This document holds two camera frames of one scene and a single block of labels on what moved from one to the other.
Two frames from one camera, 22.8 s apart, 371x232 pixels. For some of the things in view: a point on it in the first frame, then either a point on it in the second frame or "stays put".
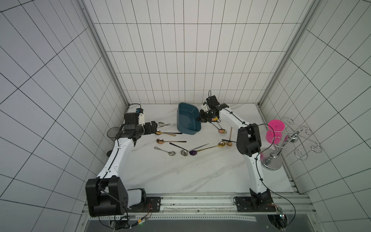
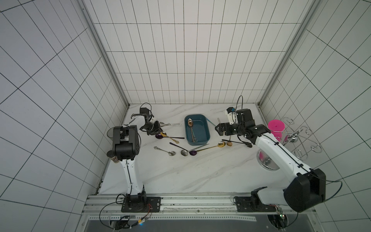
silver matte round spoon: x=185 y=152 stays put
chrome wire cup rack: x=271 y=157 stays put
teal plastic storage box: x=188 y=122 to x=200 y=129
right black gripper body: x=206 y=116 to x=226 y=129
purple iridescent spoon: x=192 y=152 stays put
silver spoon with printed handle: x=161 y=123 stays put
